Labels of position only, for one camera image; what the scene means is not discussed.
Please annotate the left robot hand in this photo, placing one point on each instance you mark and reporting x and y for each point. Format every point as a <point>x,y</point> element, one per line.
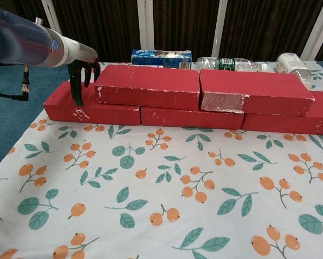
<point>77,52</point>

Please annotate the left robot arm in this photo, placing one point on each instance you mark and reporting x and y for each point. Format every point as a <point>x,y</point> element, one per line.
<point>21,43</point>

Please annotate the red brick row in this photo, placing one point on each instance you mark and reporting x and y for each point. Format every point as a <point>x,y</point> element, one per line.
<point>285,124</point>
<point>188,118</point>
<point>64,108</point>

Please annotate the blue cookie package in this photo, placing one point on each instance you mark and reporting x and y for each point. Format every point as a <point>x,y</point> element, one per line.
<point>161,57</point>

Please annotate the dark pleated curtain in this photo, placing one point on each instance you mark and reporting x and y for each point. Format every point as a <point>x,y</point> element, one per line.
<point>185,24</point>

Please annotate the clear bottle with green label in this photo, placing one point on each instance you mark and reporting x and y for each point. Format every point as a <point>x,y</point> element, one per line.
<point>228,64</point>

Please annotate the floral tablecloth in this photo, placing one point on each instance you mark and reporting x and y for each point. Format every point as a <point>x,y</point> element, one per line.
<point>161,189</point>

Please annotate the clear bottle with white label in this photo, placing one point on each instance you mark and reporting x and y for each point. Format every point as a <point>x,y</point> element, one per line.
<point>290,63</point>

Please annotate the white metal frame post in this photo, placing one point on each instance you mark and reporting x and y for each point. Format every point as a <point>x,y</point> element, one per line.
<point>145,24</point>
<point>220,24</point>
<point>316,29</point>
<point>52,19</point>

